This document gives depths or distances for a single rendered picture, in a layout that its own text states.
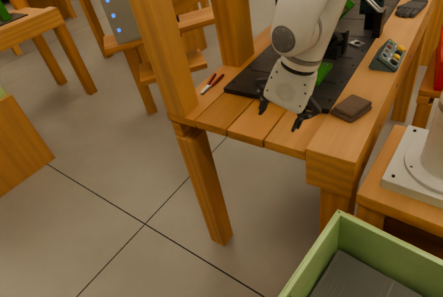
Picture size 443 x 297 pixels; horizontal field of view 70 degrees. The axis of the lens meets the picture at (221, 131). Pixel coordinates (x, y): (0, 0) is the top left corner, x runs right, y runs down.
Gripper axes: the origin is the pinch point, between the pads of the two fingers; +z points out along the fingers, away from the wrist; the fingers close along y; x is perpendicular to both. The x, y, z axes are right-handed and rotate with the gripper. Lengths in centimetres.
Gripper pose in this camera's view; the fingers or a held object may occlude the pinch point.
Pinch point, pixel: (279, 117)
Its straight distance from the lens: 79.1
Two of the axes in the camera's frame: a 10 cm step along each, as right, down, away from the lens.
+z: -1.5, 7.2, 6.8
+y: 8.3, 4.7, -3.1
